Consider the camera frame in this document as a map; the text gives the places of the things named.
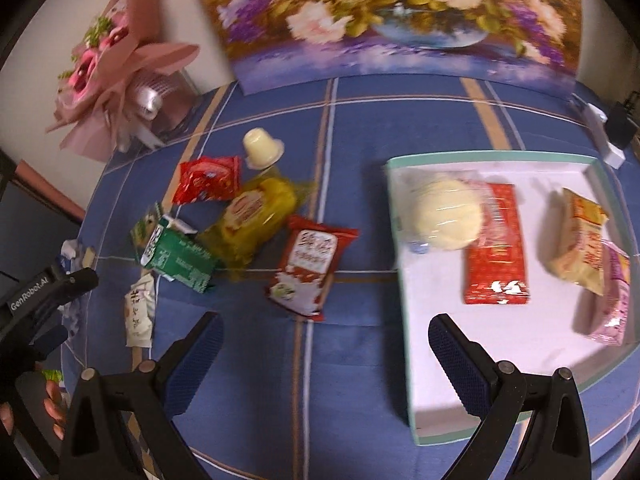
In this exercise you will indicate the round white pastry clear wrapper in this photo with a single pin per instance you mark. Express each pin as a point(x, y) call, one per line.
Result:
point(445, 212)

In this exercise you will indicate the flower painting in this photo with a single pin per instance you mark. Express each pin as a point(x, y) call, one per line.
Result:
point(375, 10)

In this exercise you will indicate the dark cabinet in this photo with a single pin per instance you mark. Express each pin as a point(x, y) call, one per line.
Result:
point(25, 240)

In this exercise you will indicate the orange yellow snack packet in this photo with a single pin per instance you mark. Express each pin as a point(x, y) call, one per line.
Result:
point(575, 240)

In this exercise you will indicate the yellow pastry packet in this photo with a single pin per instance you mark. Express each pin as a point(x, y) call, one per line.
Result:
point(250, 215)

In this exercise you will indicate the blue checked tablecloth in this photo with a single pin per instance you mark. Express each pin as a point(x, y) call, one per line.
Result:
point(350, 135)

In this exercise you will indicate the pink flower bouquet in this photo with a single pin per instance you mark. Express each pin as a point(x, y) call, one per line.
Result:
point(110, 75)

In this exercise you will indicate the green-edged clear window packet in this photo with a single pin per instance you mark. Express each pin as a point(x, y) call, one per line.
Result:
point(145, 225)

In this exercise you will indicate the purple snack packet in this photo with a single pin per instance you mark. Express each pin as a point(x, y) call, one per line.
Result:
point(610, 300)

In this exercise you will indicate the white charger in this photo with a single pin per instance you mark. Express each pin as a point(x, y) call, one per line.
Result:
point(607, 145)

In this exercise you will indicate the crumpled blue white wrapper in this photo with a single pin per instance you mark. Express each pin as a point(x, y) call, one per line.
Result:
point(70, 252)

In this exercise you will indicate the red and white snack packet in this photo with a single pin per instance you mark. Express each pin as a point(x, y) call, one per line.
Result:
point(305, 265)

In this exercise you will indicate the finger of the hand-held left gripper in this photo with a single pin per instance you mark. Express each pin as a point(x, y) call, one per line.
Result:
point(47, 342)
point(75, 285)

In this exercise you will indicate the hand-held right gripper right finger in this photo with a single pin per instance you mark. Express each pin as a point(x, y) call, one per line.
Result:
point(457, 362)

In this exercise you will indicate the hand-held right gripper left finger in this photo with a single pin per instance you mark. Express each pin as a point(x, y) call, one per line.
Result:
point(197, 355)

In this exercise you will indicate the red candy packet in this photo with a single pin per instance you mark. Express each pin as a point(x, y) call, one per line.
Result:
point(207, 180)

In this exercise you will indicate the white jelly cup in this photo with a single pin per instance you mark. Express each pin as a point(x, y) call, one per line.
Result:
point(262, 147)

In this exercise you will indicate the white tray teal rim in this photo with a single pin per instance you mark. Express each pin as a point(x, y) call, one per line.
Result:
point(540, 340)

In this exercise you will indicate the black adapter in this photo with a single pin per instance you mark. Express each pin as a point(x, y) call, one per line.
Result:
point(620, 122)

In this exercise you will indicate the cream packet orange print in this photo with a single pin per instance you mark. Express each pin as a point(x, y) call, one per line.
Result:
point(139, 315)

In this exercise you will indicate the red gold-print packet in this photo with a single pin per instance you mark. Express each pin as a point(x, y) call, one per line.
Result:
point(497, 250)

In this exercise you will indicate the green plastic packet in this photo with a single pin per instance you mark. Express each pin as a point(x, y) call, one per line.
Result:
point(52, 377)

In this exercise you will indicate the person's left hand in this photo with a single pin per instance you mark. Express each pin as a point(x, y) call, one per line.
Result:
point(55, 410)

